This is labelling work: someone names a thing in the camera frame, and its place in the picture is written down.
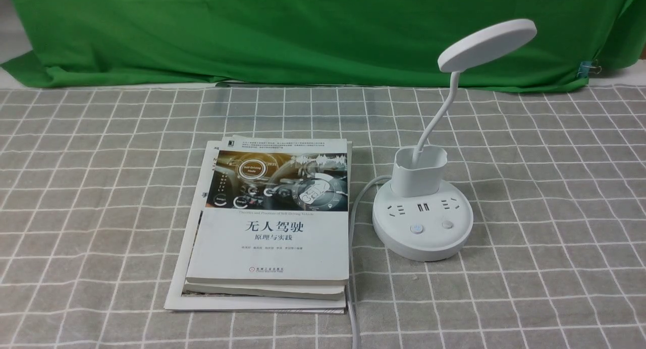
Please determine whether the bottom large white book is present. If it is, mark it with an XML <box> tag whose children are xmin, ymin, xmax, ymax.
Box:
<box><xmin>164</xmin><ymin>141</ymin><xmax>346</xmax><ymax>315</ymax></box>

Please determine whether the white lamp power cable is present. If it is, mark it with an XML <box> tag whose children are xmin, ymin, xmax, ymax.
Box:
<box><xmin>346</xmin><ymin>175</ymin><xmax>393</xmax><ymax>349</ymax></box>

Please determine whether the top book self-driving cover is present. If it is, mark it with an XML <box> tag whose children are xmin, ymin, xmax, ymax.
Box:
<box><xmin>185</xmin><ymin>135</ymin><xmax>350</xmax><ymax>287</ymax></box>

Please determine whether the green backdrop cloth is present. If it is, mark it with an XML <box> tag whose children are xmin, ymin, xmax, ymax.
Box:
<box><xmin>2</xmin><ymin>0</ymin><xmax>644</xmax><ymax>92</ymax></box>

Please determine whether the middle white book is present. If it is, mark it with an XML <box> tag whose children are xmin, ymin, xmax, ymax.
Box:
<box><xmin>182</xmin><ymin>142</ymin><xmax>353</xmax><ymax>301</ymax></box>

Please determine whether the grey checkered tablecloth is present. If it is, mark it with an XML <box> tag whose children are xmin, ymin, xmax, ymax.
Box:
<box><xmin>1</xmin><ymin>86</ymin><xmax>645</xmax><ymax>348</ymax></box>

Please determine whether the white desk lamp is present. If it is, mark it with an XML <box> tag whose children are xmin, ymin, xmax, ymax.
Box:
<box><xmin>372</xmin><ymin>19</ymin><xmax>537</xmax><ymax>262</ymax></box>

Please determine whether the blue binder clip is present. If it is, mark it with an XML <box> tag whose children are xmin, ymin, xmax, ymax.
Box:
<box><xmin>576</xmin><ymin>60</ymin><xmax>603</xmax><ymax>79</ymax></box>

